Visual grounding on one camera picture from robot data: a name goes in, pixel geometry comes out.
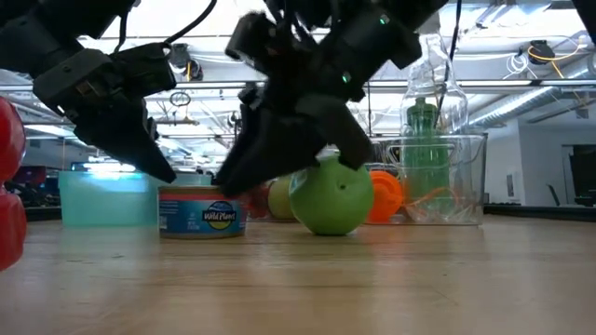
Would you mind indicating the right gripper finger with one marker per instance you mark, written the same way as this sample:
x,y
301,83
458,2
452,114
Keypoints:
x,y
270,149
342,130

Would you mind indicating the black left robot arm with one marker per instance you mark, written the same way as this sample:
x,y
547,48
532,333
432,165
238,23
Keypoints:
x,y
28,28

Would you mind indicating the dark red toy grapes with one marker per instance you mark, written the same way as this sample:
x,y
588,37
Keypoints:
x,y
258,205

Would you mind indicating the clear white-capped water bottle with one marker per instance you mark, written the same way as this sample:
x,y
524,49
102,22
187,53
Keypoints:
x,y
458,116

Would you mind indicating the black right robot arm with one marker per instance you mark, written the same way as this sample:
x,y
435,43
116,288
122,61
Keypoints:
x,y
419,11

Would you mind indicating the cream lid tin can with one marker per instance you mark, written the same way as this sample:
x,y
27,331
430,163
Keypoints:
x,y
200,216

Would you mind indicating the black wall screen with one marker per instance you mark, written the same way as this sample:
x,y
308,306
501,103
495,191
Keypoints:
x,y
584,172

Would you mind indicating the olive green toy pear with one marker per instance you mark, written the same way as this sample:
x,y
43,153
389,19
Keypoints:
x,y
281,200

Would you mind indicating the long ceiling light rail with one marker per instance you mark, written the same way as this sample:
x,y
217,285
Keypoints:
x,y
503,84

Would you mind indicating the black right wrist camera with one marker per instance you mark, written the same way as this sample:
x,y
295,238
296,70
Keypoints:
x,y
251,39

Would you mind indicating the black aluminium table frame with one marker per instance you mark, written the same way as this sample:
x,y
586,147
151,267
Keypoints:
x,y
535,211

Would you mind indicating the bright green toy apple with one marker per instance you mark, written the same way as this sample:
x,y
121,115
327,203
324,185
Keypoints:
x,y
330,205

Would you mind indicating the orange plastic bottle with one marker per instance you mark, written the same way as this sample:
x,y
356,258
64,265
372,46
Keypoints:
x,y
386,195

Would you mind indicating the teal translucent plastic tray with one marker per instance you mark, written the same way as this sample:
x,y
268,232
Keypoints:
x,y
107,200

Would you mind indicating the silver ventilation duct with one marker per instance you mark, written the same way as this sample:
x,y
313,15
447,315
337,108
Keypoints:
x,y
512,109

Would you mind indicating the red toy bell pepper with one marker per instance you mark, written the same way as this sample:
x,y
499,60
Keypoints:
x,y
9,223

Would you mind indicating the green plastic bottle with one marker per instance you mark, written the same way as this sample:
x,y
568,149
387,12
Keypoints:
x,y
426,153

